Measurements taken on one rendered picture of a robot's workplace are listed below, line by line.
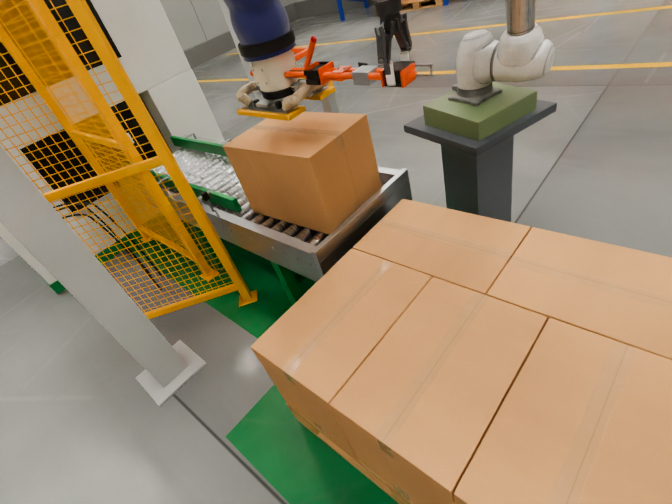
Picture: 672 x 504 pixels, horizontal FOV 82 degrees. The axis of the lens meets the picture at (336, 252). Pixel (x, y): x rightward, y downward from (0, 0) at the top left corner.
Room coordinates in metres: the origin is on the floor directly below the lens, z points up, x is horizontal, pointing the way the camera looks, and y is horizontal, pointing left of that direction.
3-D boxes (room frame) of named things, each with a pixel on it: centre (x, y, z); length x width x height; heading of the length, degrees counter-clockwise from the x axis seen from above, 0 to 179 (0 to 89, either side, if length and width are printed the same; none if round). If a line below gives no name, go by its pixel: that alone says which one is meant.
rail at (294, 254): (2.24, 0.78, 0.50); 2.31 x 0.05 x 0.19; 37
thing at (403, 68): (1.26, -0.37, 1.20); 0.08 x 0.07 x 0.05; 38
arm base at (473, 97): (1.77, -0.85, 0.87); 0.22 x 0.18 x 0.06; 22
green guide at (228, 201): (2.56, 0.95, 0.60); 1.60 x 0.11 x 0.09; 37
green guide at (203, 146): (2.89, 0.52, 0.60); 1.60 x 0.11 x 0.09; 37
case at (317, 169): (1.80, 0.02, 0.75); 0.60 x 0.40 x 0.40; 39
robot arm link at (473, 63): (1.74, -0.87, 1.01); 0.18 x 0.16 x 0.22; 39
